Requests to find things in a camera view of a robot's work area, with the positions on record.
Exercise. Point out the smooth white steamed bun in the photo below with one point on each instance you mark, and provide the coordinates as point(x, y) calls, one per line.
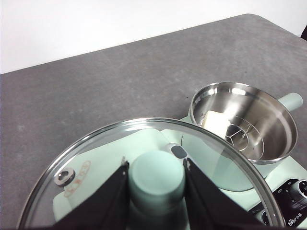
point(214, 121)

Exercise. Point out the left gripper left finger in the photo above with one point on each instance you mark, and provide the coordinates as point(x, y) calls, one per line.
point(103, 206)

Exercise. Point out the silver control knob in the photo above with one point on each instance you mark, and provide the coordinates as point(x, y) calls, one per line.
point(301, 194)
point(266, 218)

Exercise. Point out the glass pot lid green knob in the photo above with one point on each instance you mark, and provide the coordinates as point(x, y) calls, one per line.
point(156, 172)

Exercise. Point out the mint green breakfast machine base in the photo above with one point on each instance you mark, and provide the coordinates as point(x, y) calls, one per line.
point(275, 172)

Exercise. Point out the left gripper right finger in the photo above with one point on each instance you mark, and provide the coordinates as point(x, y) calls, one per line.
point(208, 206)

